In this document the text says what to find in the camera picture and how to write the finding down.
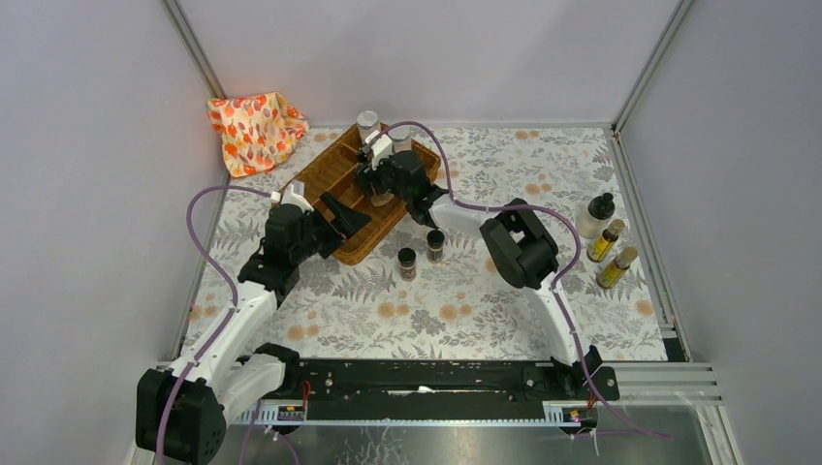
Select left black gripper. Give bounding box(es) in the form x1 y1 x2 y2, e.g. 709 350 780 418
291 193 372 265

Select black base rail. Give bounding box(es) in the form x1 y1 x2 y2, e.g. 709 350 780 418
264 358 620 422

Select dark spice jar right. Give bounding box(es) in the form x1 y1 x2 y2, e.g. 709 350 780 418
427 230 445 264

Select orange floral cloth bag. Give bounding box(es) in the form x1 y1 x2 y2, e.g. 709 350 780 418
206 92 310 178

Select dark spice jar left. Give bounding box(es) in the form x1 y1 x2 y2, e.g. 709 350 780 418
397 247 417 282

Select brown wicker divided basket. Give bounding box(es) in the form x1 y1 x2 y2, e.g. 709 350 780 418
295 124 407 265

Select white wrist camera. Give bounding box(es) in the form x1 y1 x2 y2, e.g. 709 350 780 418
279 180 314 213
368 135 394 171

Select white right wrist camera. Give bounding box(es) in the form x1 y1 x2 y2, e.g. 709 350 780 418
368 135 394 171

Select aluminium frame rail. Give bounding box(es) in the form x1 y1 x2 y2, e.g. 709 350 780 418
160 0 226 99

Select dark spice jar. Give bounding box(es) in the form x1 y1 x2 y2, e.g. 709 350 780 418
427 230 445 264
397 247 417 282

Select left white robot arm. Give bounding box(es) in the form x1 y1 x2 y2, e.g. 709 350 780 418
135 186 371 464

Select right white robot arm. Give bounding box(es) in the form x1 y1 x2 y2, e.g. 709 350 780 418
355 148 602 399

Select blue label pellet jar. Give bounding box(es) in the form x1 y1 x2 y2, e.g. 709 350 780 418
388 125 413 153
356 109 381 144

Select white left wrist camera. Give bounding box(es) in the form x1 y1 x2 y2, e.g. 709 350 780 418
279 180 314 213

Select floral patterned table mat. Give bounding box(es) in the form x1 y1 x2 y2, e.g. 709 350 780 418
180 126 669 362

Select yellow label sauce bottle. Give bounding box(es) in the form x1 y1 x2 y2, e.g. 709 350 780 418
596 246 639 289

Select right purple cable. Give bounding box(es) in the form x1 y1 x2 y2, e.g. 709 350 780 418
363 121 673 441

